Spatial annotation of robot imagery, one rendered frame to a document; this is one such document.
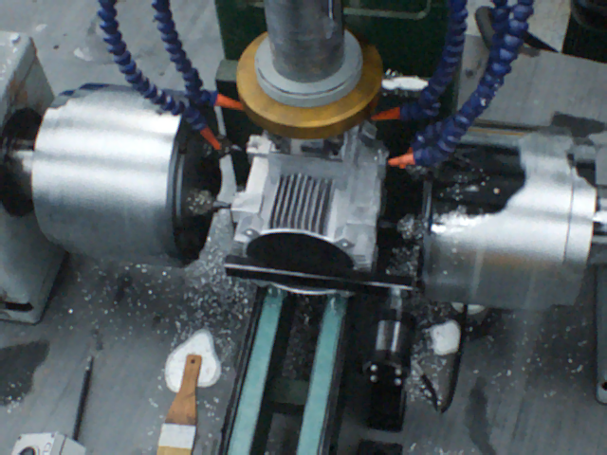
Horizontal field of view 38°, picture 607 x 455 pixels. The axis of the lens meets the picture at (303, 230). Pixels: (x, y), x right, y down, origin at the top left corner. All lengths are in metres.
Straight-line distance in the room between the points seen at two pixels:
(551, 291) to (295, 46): 0.44
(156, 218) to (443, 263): 0.37
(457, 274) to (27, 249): 0.65
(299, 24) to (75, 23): 0.98
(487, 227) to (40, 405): 0.73
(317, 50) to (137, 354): 0.61
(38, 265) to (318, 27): 0.66
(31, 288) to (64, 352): 0.11
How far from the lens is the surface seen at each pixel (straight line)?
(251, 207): 1.19
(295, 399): 1.30
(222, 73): 1.26
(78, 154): 1.20
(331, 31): 1.02
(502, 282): 1.14
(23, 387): 1.45
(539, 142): 1.15
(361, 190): 1.21
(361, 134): 1.24
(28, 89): 1.37
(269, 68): 1.08
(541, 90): 1.72
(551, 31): 2.39
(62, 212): 1.22
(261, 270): 1.19
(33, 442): 1.10
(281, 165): 1.17
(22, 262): 1.40
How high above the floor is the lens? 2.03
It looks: 56 degrees down
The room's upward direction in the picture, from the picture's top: 6 degrees counter-clockwise
